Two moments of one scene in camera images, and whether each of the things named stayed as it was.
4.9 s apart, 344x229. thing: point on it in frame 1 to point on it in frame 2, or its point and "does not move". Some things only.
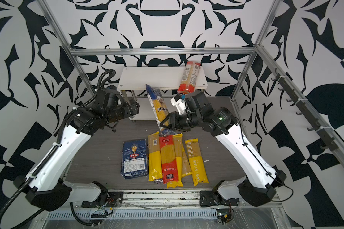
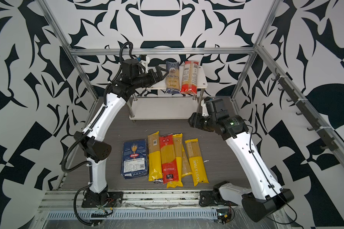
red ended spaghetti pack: (188, 80) does not move
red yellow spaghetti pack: (170, 168) does not move
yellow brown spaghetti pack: (155, 171) does not move
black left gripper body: (123, 113) to (144, 82)
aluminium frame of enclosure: (340, 148) does not move
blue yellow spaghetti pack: (158, 104) to (172, 78)
